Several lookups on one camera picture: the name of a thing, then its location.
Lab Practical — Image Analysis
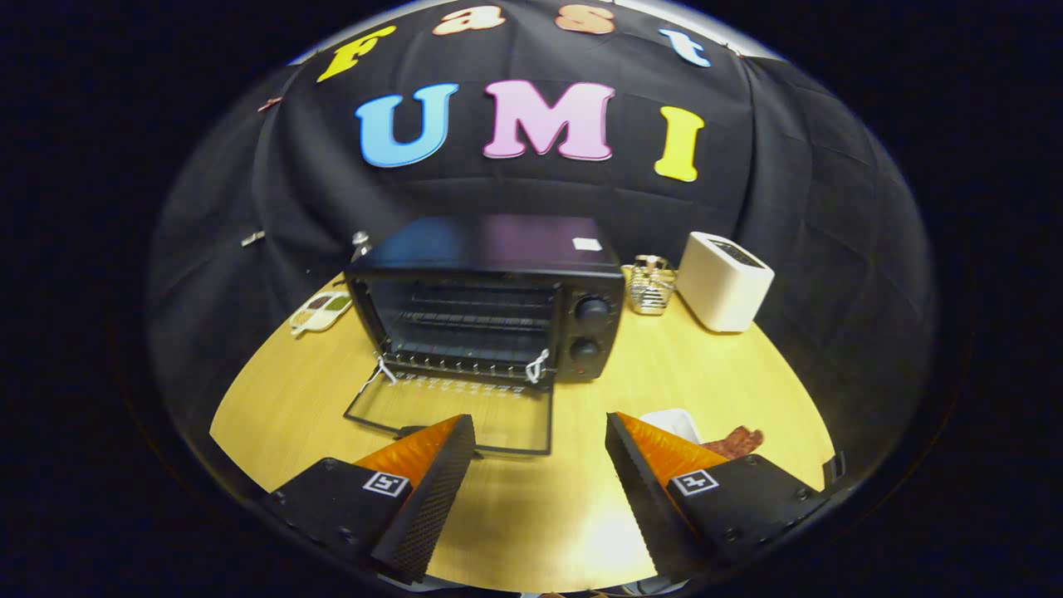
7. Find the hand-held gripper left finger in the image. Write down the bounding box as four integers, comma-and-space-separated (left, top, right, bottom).
262, 414, 478, 585

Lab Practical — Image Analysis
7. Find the wire mesh basket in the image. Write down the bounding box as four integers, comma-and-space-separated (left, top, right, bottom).
627, 255, 676, 316

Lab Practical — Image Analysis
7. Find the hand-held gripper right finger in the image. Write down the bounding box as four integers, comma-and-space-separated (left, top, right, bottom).
605, 411, 835, 582

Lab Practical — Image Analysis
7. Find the reddish brown meat slice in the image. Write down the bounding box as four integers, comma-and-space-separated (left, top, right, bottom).
704, 426, 765, 460

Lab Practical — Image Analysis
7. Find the white ribbed tray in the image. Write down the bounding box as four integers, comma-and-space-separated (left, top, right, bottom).
639, 408, 703, 445

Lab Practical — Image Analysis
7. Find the white divided spice dish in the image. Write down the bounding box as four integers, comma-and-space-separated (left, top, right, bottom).
289, 291, 353, 335

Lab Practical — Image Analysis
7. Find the black toaster oven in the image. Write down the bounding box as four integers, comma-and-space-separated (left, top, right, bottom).
343, 216, 626, 458

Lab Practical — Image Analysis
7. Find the white slot toaster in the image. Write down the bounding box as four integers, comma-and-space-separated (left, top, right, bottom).
675, 232, 776, 334

